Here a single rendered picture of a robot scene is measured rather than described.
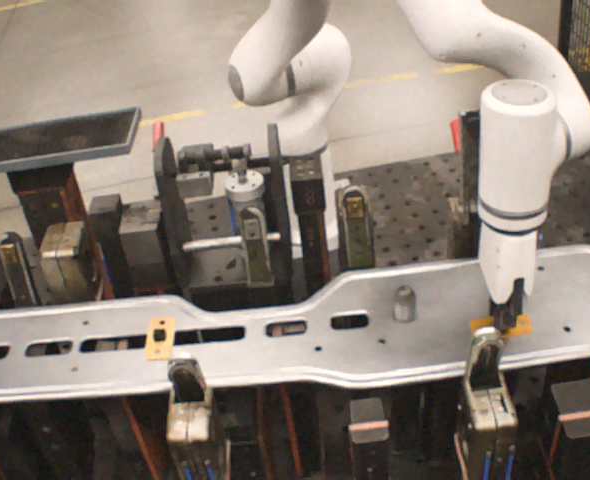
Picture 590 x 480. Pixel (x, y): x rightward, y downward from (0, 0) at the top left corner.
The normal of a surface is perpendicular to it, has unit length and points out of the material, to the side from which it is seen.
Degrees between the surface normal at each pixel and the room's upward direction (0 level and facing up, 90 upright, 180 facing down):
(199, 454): 90
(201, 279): 0
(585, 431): 0
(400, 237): 0
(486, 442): 90
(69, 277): 90
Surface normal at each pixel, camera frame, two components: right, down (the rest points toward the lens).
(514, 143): -0.34, 0.60
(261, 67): -0.55, 0.40
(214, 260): -0.10, -0.79
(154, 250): 0.04, 0.60
